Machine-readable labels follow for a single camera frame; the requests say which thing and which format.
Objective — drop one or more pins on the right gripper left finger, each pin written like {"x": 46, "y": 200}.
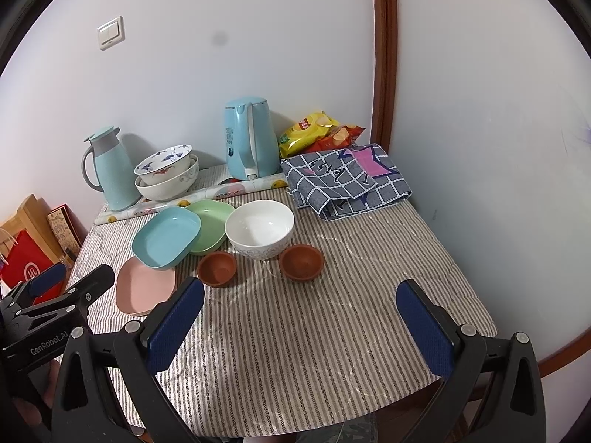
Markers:
{"x": 143, "y": 349}

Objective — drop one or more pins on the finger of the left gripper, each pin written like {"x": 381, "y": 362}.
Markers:
{"x": 87, "y": 290}
{"x": 42, "y": 283}

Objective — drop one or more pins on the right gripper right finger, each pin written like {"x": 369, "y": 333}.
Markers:
{"x": 455, "y": 353}

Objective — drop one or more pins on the light blue plastic plate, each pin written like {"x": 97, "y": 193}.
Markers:
{"x": 167, "y": 238}

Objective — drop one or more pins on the brown clay bowl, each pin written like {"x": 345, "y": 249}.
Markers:
{"x": 301, "y": 263}
{"x": 217, "y": 269}

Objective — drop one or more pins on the light green plastic plate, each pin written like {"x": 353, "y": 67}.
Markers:
{"x": 213, "y": 215}

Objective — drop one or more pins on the white ceramic bowl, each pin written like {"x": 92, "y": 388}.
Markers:
{"x": 260, "y": 229}

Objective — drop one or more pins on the red paper bag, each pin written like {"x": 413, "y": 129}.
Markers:
{"x": 22, "y": 258}

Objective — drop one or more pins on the patterned kraft gift box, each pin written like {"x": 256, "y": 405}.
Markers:
{"x": 66, "y": 231}

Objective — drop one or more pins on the pink plastic plate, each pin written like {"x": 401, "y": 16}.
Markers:
{"x": 139, "y": 289}

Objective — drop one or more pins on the brown cardboard box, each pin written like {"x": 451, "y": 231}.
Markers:
{"x": 31, "y": 216}

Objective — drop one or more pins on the light blue thermos jug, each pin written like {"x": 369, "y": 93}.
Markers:
{"x": 112, "y": 168}

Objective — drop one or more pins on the large white porcelain bowl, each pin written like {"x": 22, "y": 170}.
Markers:
{"x": 171, "y": 188}

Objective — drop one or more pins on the striped quilted table cover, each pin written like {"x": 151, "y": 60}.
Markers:
{"x": 269, "y": 356}

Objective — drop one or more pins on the patterned white porcelain bowl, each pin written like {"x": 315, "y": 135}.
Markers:
{"x": 164, "y": 164}

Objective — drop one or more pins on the fruit pattern table mat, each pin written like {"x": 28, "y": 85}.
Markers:
{"x": 212, "y": 183}

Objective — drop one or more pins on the grey checked folded cloth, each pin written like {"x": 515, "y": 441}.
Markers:
{"x": 346, "y": 182}

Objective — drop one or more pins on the light blue electric kettle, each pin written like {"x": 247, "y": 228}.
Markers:
{"x": 251, "y": 144}

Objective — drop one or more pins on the red chips bag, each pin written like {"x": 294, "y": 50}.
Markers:
{"x": 339, "y": 137}

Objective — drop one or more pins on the yellow chips bag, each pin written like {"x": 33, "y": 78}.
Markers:
{"x": 304, "y": 133}

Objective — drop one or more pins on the white wall light switch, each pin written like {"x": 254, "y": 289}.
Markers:
{"x": 110, "y": 33}

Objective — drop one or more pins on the brown wooden door frame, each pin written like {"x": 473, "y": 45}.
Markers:
{"x": 386, "y": 70}

